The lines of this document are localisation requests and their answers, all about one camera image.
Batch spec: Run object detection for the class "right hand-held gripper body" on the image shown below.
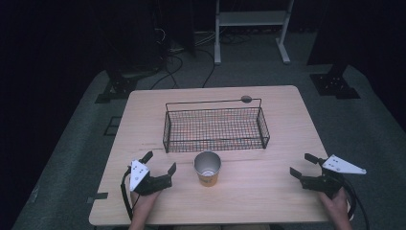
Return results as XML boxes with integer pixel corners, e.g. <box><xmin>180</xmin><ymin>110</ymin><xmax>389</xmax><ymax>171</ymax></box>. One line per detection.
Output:
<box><xmin>300</xmin><ymin>154</ymin><xmax>368</xmax><ymax>199</ymax></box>

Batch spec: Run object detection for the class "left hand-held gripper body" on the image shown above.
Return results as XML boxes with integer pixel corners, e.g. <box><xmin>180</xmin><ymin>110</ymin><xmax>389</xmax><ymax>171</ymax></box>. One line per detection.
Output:
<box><xmin>129</xmin><ymin>159</ymin><xmax>173</xmax><ymax>196</ymax></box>

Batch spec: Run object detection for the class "person's left hand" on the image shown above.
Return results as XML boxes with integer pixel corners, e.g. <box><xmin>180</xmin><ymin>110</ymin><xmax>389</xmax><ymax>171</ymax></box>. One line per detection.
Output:
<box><xmin>130</xmin><ymin>189</ymin><xmax>162</xmax><ymax>221</ymax></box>

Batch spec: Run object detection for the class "person's right hand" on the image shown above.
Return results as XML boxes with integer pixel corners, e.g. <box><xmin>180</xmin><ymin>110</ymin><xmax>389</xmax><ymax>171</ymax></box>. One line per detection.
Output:
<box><xmin>318</xmin><ymin>187</ymin><xmax>351</xmax><ymax>222</ymax></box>

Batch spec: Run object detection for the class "orange metal cup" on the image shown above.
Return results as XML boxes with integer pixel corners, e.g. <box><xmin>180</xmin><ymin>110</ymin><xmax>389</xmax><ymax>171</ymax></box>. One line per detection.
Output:
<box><xmin>192</xmin><ymin>150</ymin><xmax>222</xmax><ymax>188</ymax></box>

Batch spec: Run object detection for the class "black tape square outline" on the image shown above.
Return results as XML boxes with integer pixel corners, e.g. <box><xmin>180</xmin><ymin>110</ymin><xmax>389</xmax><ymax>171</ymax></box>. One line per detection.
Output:
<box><xmin>102</xmin><ymin>116</ymin><xmax>123</xmax><ymax>137</ymax></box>

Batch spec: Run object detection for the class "black tape strip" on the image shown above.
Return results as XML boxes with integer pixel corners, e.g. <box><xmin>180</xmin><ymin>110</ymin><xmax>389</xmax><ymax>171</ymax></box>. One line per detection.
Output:
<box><xmin>86</xmin><ymin>192</ymin><xmax>109</xmax><ymax>205</ymax></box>

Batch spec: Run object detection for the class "black stand base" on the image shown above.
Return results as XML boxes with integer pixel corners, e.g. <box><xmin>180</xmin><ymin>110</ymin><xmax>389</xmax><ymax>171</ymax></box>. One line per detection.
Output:
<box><xmin>308</xmin><ymin>63</ymin><xmax>362</xmax><ymax>101</ymax></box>
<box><xmin>94</xmin><ymin>76</ymin><xmax>139</xmax><ymax>104</ymax></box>

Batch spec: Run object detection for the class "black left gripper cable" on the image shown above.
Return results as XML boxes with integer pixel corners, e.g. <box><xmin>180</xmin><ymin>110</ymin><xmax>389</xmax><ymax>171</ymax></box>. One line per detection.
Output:
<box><xmin>120</xmin><ymin>168</ymin><xmax>142</xmax><ymax>222</ymax></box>

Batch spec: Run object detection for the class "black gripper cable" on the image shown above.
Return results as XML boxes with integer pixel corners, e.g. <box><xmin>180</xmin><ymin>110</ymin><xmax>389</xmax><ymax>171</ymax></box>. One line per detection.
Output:
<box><xmin>120</xmin><ymin>168</ymin><xmax>142</xmax><ymax>222</ymax></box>
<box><xmin>342</xmin><ymin>177</ymin><xmax>372</xmax><ymax>230</ymax></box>

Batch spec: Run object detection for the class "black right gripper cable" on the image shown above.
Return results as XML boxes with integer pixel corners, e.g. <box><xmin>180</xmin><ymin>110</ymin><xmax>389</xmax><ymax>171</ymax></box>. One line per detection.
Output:
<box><xmin>342</xmin><ymin>177</ymin><xmax>372</xmax><ymax>230</ymax></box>

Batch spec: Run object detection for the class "black wire basket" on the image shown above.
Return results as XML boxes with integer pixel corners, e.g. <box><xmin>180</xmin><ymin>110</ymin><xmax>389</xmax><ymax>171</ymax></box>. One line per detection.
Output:
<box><xmin>162</xmin><ymin>95</ymin><xmax>271</xmax><ymax>154</ymax></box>

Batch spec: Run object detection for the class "black floor cable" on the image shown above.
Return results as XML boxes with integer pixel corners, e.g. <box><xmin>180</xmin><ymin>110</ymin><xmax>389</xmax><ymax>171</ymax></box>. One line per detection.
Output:
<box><xmin>194</xmin><ymin>47</ymin><xmax>216</xmax><ymax>89</ymax></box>
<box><xmin>149</xmin><ymin>53</ymin><xmax>185</xmax><ymax>91</ymax></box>

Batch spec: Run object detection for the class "white metal stand frame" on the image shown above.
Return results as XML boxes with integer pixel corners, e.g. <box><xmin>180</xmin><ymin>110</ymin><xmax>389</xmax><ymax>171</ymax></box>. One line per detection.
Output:
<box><xmin>214</xmin><ymin>0</ymin><xmax>295</xmax><ymax>66</ymax></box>

